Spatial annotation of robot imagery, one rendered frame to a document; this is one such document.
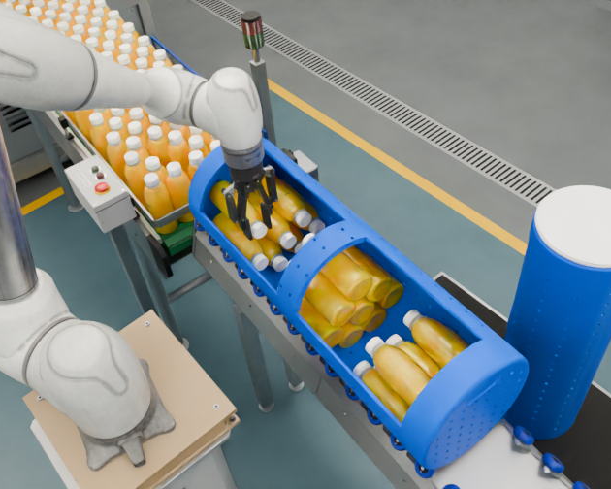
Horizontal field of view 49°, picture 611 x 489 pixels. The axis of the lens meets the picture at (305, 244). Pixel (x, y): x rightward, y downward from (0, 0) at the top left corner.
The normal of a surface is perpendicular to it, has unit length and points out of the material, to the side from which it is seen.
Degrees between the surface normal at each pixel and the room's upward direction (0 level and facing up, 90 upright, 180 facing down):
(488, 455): 0
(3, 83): 98
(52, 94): 112
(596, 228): 0
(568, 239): 0
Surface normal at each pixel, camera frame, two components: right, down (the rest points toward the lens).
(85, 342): 0.03, -0.56
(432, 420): -0.68, -0.04
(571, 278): -0.52, 0.66
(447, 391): -0.44, -0.37
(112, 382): 0.75, 0.20
